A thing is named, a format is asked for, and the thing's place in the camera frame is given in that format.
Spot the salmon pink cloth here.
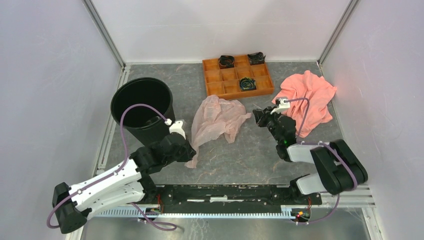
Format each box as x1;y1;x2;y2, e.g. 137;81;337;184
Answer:
271;70;337;138

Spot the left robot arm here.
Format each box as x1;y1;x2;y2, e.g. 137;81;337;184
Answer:
46;132;196;234

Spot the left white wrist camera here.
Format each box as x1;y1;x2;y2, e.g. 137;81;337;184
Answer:
164;118;186;139

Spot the black bag roll front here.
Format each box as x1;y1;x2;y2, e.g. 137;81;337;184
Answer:
239;77;257;92

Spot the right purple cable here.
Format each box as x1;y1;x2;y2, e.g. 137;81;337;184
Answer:
284;96;359;224

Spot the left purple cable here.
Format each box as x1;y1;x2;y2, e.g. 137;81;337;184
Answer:
45;103;171;230

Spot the black bag roll right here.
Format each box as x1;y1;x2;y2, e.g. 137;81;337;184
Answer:
247;52;266;66

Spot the black bag roll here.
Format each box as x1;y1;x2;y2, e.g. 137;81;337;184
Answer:
218;55;235;69
239;77;257;92
247;52;266;66

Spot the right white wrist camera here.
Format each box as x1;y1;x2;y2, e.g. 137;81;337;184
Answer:
270;97;291;114

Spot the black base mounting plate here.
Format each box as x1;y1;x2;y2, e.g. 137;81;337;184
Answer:
139;184;322;214

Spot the black plastic trash bin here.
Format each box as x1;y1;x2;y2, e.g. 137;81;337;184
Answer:
110;77;176;146

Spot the black bag roll left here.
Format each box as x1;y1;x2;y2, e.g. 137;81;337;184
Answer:
218;55;235;69

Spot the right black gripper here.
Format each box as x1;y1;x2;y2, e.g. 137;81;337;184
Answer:
252;106;282;144

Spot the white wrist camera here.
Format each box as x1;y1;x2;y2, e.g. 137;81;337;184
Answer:
164;118;186;139
270;97;291;114

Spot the orange compartment tray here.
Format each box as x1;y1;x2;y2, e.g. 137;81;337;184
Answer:
202;54;275;100

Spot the pink translucent trash bag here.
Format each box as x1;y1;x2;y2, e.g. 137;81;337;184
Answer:
184;95;252;169

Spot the purple cable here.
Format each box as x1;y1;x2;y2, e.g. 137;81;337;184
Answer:
284;96;359;224
45;103;171;230

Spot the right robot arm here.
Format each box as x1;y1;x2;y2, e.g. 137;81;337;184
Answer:
252;107;369;204

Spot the white slotted cable duct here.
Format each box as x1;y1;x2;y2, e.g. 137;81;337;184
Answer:
94;206;295;220

